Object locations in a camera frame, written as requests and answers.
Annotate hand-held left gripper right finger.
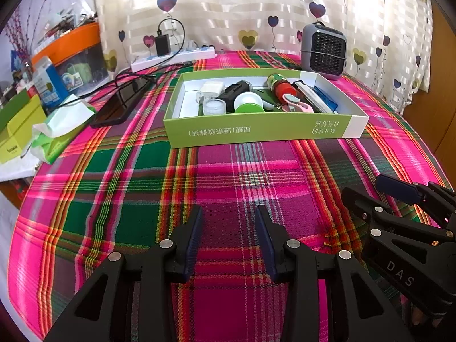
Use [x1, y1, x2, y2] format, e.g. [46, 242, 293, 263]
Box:
[255, 205, 416, 342]

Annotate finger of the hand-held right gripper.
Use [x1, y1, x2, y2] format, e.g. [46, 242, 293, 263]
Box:
[341, 186, 456, 243]
[376, 174, 456, 219]

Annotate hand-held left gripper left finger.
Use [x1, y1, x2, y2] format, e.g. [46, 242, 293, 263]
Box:
[43, 205, 204, 342]

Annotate blue plastic case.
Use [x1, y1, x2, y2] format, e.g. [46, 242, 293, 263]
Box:
[313, 85, 339, 111]

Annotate green cardboard box tray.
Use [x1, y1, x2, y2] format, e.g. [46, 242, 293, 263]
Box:
[163, 68, 370, 149]

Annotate silver lighter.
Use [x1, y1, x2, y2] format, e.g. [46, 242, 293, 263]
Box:
[293, 80, 334, 113]

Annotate small clear round jar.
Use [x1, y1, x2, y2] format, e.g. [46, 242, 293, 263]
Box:
[203, 100, 227, 115]

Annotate green white suction cup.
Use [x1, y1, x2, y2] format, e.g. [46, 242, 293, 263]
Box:
[233, 93, 264, 114]

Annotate white charger plug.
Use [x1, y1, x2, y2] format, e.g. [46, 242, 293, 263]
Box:
[196, 81, 225, 102]

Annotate wooden cabinet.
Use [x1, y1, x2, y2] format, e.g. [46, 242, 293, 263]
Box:
[402, 3, 456, 150]

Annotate red-capped medicine bottle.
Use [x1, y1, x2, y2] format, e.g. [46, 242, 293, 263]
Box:
[265, 74, 293, 101]

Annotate grey mini heater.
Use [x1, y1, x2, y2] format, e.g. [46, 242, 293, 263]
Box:
[301, 22, 348, 81]

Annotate black rectangular plastic device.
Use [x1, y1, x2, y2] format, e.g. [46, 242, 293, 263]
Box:
[217, 82, 252, 113]

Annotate black smartphone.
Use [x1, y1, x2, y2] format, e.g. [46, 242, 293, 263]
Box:
[90, 79, 152, 129]

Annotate green tissue pack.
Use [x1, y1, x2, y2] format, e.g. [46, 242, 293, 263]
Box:
[30, 94, 96, 165]

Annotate white power strip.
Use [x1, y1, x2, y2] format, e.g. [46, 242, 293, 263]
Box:
[130, 46, 217, 74]

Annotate black power adapter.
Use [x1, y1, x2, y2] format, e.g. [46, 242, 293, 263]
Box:
[154, 35, 171, 57]

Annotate lime green box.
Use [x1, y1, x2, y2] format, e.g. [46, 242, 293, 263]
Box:
[0, 96, 47, 165]

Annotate blue white carton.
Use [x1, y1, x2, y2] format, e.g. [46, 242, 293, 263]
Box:
[33, 56, 69, 109]

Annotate dark green box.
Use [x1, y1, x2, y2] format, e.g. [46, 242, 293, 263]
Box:
[0, 89, 31, 126]

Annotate heart print curtain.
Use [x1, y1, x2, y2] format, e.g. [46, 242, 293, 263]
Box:
[93, 0, 434, 115]

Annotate orange-lidded storage bin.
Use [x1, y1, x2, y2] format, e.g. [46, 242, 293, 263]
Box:
[31, 21, 109, 95]

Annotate pile of assorted clutter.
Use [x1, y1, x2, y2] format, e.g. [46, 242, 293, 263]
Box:
[36, 7, 99, 43]

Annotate purple dried flower branches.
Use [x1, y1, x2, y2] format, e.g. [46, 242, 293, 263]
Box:
[6, 0, 62, 63]

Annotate black charger adapter with cable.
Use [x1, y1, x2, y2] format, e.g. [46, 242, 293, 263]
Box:
[115, 18, 195, 95]

